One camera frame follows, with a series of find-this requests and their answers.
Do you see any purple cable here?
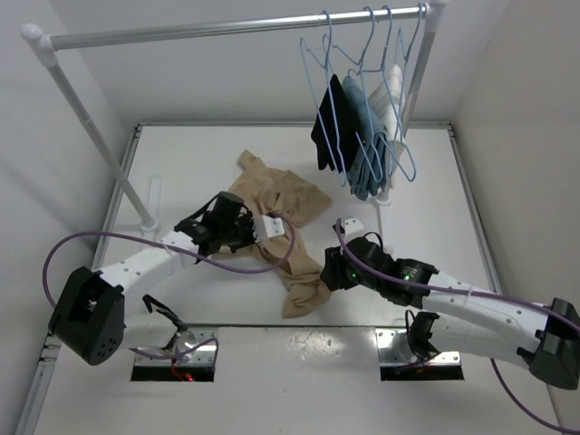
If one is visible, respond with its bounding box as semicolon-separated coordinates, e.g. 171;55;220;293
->
333;218;580;434
42;220;297;314

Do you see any blue hanging garment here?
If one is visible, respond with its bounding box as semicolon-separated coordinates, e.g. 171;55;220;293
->
342;76;388;201

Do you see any white hanging garment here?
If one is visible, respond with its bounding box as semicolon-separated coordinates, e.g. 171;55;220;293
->
369;64;404;189

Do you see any white clothes rack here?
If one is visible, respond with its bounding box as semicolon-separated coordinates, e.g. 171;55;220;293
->
20;1;448;232

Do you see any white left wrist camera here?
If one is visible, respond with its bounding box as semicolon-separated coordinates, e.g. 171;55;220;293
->
253;215;285;243

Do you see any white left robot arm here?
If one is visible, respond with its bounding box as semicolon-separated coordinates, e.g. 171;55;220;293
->
49;192;274;366

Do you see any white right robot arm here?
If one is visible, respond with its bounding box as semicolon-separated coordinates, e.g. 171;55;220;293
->
321;237;579;391

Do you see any blue wire hanger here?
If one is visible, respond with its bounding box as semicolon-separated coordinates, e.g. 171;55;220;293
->
322;6;386;185
348;31;417;183
299;10;347;187
382;3;429;146

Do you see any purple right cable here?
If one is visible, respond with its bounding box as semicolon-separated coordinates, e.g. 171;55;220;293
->
333;218;580;434

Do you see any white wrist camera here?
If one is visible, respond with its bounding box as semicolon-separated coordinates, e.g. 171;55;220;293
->
341;217;364;236
253;215;285;243

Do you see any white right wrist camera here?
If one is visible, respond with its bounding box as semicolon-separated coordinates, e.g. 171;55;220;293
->
341;217;364;236

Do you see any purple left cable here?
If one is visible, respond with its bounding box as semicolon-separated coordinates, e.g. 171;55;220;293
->
42;220;297;314

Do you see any black hanging garment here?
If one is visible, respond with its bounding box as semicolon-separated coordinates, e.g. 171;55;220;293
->
311;74;360;173

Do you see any beige t shirt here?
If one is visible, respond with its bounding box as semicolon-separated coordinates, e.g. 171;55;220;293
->
228;150;332;319

